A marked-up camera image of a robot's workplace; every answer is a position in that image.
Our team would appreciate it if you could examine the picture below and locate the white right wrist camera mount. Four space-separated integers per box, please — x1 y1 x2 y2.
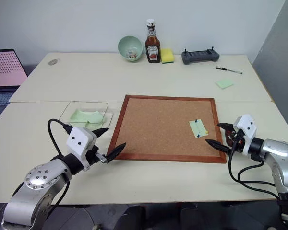
233 114 258 154

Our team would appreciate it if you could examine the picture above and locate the light green paper note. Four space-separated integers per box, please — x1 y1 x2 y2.
189 118 210 139

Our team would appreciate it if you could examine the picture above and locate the black and white pen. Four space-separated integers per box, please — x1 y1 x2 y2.
215 65 243 75

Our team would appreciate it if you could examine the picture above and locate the green paper notes pile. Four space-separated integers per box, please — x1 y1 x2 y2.
70 108 107 126

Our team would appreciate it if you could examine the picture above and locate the clear glass tray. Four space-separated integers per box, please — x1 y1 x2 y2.
59 101 114 129

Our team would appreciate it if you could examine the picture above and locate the ketchup bottle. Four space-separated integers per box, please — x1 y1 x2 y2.
145 19 162 64

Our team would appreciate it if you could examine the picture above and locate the light green bowl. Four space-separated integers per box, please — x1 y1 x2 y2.
118 35 144 63

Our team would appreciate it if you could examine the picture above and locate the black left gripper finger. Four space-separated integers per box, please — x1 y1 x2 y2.
92 127 110 139
105 142 127 164

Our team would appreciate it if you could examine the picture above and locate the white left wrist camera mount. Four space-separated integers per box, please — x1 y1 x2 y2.
66 126 98 172

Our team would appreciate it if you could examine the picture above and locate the open laptop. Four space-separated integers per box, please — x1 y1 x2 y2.
0 48 29 127

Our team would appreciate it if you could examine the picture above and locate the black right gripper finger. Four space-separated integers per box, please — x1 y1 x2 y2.
205 138 232 155
216 122 236 131

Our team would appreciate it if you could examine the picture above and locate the wood-framed cork board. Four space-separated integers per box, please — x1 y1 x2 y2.
107 94 227 164

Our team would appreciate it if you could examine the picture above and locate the grey handheld controller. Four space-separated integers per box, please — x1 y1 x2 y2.
181 46 220 66

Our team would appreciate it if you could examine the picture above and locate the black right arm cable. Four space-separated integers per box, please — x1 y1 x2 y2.
228 141 278 200

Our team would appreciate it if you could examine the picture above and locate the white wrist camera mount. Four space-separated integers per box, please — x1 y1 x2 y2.
233 114 258 154
66 126 98 172

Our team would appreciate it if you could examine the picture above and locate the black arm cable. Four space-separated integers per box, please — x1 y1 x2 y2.
228 141 278 200
47 119 74 207

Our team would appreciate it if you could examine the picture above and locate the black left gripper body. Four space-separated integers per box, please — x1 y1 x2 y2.
85 137 107 168

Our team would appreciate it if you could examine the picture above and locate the green sticky note pad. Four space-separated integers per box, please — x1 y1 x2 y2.
215 78 235 90

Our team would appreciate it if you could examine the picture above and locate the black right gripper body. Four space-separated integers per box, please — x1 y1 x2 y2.
225 129 246 153

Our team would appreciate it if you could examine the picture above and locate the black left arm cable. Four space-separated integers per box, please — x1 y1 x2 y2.
47 119 74 207

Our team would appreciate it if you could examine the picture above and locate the yellow sponge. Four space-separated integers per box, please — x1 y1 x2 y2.
160 47 175 65

